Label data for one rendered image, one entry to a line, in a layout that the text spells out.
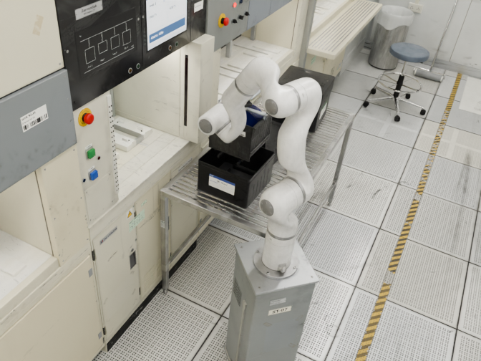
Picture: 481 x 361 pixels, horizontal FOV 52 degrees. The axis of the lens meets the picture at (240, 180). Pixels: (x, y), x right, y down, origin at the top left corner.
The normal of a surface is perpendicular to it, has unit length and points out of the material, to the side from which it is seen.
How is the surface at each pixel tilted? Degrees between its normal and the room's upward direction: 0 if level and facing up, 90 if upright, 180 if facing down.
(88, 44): 90
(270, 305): 90
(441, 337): 0
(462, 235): 0
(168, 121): 90
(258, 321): 90
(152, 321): 0
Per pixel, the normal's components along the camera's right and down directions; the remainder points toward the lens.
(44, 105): 0.89, 0.33
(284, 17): -0.45, 0.52
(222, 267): 0.08, -0.79
